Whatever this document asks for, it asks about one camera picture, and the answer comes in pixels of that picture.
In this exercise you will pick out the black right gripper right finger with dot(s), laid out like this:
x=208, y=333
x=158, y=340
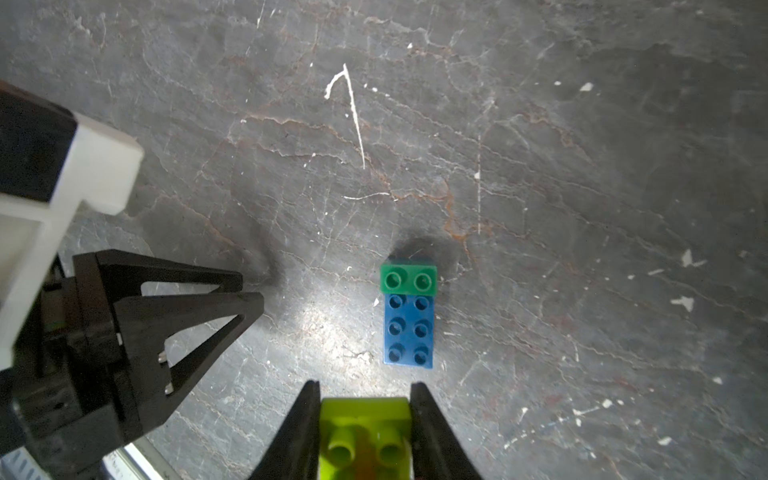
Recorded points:
x=436, y=451

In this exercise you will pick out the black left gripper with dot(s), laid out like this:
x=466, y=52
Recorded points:
x=60, y=399

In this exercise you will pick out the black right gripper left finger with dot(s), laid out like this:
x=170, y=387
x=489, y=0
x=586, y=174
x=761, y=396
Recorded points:
x=294, y=450

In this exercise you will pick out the lime green lego plate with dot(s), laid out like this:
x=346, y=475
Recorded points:
x=365, y=438

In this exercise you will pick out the blue lego brick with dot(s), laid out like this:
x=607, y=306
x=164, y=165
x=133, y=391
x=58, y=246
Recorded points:
x=409, y=330

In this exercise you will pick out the green lego brick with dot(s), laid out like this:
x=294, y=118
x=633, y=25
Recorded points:
x=409, y=279

